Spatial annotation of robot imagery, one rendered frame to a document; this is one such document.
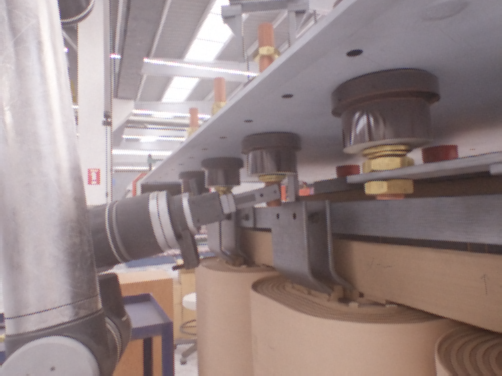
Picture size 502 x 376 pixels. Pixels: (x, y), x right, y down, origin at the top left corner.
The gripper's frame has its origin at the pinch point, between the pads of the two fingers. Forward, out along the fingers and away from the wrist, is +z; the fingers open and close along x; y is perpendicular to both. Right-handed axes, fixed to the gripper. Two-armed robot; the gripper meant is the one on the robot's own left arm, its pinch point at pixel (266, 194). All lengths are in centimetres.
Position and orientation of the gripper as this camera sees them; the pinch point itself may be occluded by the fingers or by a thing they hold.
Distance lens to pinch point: 61.9
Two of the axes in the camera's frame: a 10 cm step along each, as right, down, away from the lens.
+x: -0.6, 0.9, 9.9
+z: 9.7, -2.4, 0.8
